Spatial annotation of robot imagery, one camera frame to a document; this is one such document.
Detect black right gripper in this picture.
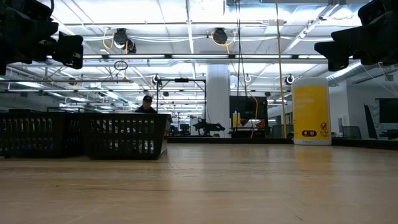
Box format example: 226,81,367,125
313,12,398,72

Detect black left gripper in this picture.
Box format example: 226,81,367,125
0,12,84,75

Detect grey metal pipe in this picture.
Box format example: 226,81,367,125
0,78,134,84

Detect yellow and white wipes canister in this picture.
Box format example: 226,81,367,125
291,77,332,146

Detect black slotted plastic basket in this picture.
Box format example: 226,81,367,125
0,111,85,158
80,112,174,161

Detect black computer monitor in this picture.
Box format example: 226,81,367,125
378,98,398,124

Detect black mesh chair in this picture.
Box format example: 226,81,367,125
341,125,363,139

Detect person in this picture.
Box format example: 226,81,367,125
134,95,158,114

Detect ceiling light bar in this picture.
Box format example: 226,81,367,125
46,53,327,60

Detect black cabinet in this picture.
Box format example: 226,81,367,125
229,95,269,121

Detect dark background table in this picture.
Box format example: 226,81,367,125
229,126,269,139

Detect white column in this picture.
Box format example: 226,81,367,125
206,64,231,138

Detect silver ventilation duct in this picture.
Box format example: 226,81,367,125
325,60,363,85

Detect black cable loop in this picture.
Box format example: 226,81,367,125
113,60,129,72

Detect black ceiling cable reel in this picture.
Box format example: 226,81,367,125
112,27,137,54
211,27,229,45

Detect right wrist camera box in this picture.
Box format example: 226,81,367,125
357,0,398,26

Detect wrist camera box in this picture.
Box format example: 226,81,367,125
357,0,398,26
0,0,53,21

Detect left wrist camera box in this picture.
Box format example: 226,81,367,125
0,0,53,21

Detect yellow hanging cable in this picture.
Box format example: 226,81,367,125
275,0,289,139

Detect yellow cable on cabinet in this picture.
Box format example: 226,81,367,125
250,95,259,139

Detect black hanging cables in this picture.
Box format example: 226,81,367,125
234,0,249,97

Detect black frame stand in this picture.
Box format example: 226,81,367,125
155,77,208,128

